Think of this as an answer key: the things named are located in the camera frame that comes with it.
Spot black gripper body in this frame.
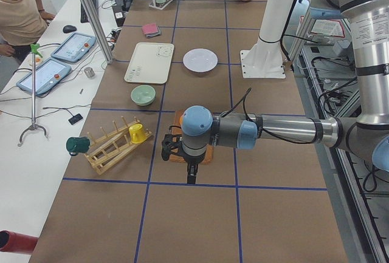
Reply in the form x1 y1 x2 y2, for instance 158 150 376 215
183 150 204 169

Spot white round plate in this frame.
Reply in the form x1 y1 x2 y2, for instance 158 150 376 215
183 48 218 73

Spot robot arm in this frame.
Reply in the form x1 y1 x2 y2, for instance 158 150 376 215
179 0 388 184

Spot cream bear tray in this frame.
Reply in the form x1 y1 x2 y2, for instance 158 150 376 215
123 42 174 84

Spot wooden cutting board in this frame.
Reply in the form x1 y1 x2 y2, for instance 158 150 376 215
168 110 215 165

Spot yellow cup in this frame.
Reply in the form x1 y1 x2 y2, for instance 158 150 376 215
129 123 146 144

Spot green ceramic bowl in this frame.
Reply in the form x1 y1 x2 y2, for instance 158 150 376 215
130 84 156 106

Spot wooden peg rack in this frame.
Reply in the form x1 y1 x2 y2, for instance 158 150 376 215
83 116 153 175

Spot dark green cup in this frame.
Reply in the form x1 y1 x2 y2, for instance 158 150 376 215
66 137 91 156

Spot black phone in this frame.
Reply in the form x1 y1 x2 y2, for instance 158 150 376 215
68 114 83 125

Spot grey cloth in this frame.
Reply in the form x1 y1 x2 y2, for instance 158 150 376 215
142 23 161 38

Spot small metal cylinder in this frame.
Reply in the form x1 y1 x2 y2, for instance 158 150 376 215
84 67 95 79

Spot pink cloth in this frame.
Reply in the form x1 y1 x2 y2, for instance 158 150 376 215
142 23 160 35

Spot far teach pendant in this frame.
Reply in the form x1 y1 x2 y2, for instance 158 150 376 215
50 32 96 63

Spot teach pendant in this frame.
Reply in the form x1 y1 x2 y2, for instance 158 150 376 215
16 58 71 95
50 32 96 63

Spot near teach pendant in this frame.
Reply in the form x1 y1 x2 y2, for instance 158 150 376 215
16 58 71 95

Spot black computer mouse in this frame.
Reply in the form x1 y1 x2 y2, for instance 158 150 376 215
63 25 77 33

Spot black keyboard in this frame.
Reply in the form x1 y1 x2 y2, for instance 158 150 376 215
80 0 99 24

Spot metal grabber stand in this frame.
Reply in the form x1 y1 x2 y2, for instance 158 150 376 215
18 44 48 147

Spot red cylinder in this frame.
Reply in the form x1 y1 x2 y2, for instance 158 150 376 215
1 230 38 254

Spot person in beige shirt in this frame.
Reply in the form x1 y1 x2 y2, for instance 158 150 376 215
1 0 55 63

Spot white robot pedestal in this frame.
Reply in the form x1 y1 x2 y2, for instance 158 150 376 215
241 0 295 79

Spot aluminium frame post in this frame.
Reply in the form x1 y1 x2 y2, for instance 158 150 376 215
80 0 113 64

